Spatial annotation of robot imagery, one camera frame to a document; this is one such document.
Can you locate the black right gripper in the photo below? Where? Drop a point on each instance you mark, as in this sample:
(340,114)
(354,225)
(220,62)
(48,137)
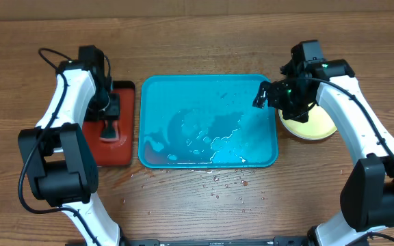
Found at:
(274,89)

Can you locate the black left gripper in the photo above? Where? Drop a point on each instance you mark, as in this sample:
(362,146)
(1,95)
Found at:
(113,112)

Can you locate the green and red sponge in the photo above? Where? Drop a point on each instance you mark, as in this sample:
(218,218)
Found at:
(110,132)

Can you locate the yellow plate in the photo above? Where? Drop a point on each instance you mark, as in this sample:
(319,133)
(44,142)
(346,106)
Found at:
(319,125)

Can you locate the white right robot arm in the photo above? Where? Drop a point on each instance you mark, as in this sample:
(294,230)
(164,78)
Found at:
(367,199)

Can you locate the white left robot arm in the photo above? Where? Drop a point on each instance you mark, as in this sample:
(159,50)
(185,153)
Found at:
(59,172)

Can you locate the red tray with black rim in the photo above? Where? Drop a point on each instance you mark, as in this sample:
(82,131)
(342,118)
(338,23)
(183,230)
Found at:
(116,153)

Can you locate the blue plastic tray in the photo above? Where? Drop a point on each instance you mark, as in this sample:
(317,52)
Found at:
(205,122)

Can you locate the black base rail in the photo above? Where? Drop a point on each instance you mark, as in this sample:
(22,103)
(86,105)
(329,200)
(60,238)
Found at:
(276,241)

